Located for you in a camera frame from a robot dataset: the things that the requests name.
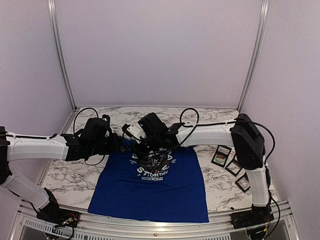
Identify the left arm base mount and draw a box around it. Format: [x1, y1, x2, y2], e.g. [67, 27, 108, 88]
[36, 202, 80, 228]

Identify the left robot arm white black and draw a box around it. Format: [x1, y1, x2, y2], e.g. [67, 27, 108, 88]
[0, 116, 120, 223]

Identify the aluminium corner post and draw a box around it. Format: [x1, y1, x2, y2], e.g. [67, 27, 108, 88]
[48, 0, 77, 112]
[237, 0, 270, 113]

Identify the blue panda print t-shirt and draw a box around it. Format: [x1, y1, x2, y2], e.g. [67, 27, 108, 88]
[87, 147, 209, 223]

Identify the black display box middle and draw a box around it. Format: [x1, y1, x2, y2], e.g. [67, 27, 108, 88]
[225, 159, 243, 177]

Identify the black display box right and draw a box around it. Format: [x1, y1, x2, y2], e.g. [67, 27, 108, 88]
[235, 174, 251, 193]

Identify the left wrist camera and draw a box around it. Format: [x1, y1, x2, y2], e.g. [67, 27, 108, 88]
[101, 114, 112, 137]

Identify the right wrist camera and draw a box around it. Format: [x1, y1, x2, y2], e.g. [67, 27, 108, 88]
[121, 123, 146, 142]

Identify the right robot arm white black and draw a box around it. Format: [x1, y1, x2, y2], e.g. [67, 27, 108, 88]
[131, 112, 271, 224]

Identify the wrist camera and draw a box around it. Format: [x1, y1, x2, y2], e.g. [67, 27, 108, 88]
[101, 114, 112, 137]
[121, 123, 146, 142]

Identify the black display box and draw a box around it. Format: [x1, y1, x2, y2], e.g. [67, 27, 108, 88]
[211, 145, 232, 168]
[235, 174, 251, 193]
[225, 159, 243, 177]

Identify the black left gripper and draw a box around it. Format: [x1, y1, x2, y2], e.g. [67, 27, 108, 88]
[88, 132, 122, 157]

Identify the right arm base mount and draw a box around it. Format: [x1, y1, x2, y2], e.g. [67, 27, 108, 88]
[231, 206, 275, 229]

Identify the black display box left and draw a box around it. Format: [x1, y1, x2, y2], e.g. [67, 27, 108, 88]
[211, 145, 232, 168]

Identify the right aluminium corner post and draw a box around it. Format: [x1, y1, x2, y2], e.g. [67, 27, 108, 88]
[237, 0, 270, 113]

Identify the left aluminium corner post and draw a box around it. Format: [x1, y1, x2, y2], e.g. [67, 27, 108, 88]
[48, 0, 77, 112]

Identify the green round brooch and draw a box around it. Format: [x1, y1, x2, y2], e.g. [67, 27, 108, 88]
[215, 154, 226, 163]

